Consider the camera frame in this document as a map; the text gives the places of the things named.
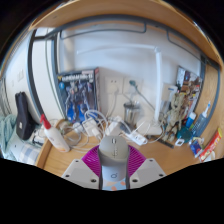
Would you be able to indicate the blue tissue pack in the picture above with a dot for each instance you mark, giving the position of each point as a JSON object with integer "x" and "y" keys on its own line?
{"x": 196, "y": 147}

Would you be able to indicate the white wall switch plate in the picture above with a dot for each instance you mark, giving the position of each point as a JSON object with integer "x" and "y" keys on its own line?
{"x": 19, "y": 76}

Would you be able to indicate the blue and white tube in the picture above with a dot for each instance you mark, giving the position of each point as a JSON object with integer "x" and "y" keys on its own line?
{"x": 190, "y": 120}

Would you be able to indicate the teal round container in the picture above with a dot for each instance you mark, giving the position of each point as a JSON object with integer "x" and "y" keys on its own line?
{"x": 185, "y": 134}

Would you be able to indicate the clear glass jar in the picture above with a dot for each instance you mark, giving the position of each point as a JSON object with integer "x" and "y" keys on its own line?
{"x": 131, "y": 114}

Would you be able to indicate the white charger block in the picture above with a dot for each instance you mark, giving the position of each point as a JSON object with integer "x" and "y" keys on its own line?
{"x": 113, "y": 124}

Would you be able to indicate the white bottle with red cap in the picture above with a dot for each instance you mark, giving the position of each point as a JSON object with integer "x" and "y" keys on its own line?
{"x": 56, "y": 137}

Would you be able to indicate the light grey computer mouse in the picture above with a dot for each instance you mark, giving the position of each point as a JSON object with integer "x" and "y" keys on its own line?
{"x": 113, "y": 163}

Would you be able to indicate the black bag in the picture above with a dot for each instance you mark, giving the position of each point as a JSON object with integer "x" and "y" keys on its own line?
{"x": 23, "y": 116}

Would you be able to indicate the black ruler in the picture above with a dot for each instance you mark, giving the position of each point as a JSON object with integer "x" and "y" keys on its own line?
{"x": 165, "y": 143}

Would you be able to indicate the white power strip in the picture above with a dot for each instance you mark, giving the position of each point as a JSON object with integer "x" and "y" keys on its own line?
{"x": 138, "y": 137}

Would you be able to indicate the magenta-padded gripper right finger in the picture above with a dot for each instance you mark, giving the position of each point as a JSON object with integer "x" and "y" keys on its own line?
{"x": 138, "y": 165}

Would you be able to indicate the blue robot model kit box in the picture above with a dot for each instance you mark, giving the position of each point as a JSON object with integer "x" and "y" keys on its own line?
{"x": 80, "y": 93}

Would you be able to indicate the beige card with blue print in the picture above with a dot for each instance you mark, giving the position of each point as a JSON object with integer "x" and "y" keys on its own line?
{"x": 170, "y": 93}

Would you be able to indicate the bed with teal blanket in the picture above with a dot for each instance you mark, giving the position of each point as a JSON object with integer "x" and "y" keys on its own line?
{"x": 13, "y": 143}

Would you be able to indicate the beige brick-built figure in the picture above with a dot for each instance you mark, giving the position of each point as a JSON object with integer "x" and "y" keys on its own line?
{"x": 175, "y": 113}

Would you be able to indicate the blue spray bottle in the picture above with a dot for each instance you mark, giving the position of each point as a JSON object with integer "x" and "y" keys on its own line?
{"x": 201, "y": 122}

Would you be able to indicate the white wall socket plate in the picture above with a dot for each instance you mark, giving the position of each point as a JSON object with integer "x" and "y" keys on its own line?
{"x": 115, "y": 85}

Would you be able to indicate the colourful figure box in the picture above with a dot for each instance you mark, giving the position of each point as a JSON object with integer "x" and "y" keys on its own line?
{"x": 190, "y": 80}

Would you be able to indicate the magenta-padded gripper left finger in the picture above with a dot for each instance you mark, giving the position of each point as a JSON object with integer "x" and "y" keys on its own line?
{"x": 90, "y": 163}

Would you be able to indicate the white desk lamp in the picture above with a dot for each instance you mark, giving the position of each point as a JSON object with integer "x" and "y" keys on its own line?
{"x": 158, "y": 83}

